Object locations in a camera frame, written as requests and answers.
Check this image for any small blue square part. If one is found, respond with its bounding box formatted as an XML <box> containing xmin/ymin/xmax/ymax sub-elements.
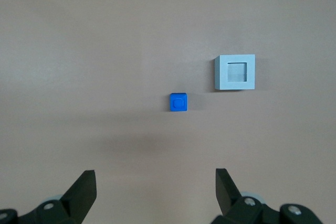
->
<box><xmin>169</xmin><ymin>92</ymin><xmax>188</xmax><ymax>112</ymax></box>

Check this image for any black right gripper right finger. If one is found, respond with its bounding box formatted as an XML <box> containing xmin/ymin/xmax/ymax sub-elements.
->
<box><xmin>209</xmin><ymin>168</ymin><xmax>322</xmax><ymax>224</ymax></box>

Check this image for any gray square base block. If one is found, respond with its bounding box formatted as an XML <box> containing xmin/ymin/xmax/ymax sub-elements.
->
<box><xmin>214</xmin><ymin>54</ymin><xmax>256</xmax><ymax>91</ymax></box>

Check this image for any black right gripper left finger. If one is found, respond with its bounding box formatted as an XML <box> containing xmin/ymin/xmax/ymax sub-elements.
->
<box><xmin>0</xmin><ymin>170</ymin><xmax>98</xmax><ymax>224</ymax></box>

